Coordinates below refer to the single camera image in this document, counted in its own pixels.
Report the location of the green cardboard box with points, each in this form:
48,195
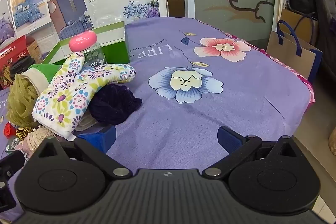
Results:
115,52

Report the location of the black cup lid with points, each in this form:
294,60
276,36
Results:
19,66

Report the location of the purple bedding poster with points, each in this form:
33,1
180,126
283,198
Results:
6,24

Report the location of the yellow black shoelaces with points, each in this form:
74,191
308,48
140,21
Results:
22,132

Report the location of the black backpack on chair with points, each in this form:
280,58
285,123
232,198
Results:
326,24

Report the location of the beige round object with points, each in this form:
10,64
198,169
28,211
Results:
332,141

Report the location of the red fabric flower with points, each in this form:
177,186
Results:
9,130

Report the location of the beige lace cloth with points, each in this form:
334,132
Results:
34,140

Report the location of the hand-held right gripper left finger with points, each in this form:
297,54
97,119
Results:
101,138

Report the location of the olive mesh bath loofah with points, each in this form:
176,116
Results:
19,106

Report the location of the green plush slipper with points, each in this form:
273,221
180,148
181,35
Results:
50,71

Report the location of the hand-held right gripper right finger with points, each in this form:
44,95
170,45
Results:
227,138

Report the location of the small brown cardboard box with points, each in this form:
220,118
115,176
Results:
36,49

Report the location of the floral oven mitt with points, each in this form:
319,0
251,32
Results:
68,98

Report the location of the dark purple fuzzy cloth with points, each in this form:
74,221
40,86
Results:
113,106

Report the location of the red printed carton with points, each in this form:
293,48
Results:
11,52

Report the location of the clear jar with pink lid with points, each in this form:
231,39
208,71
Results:
82,41

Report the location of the striped bedding poster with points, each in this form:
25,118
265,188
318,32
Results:
68,14

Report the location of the purple floral bedsheet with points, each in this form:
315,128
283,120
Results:
236,98

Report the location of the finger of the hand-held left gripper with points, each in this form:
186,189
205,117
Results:
13,159

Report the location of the dark tissue pack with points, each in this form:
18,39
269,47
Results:
13,144

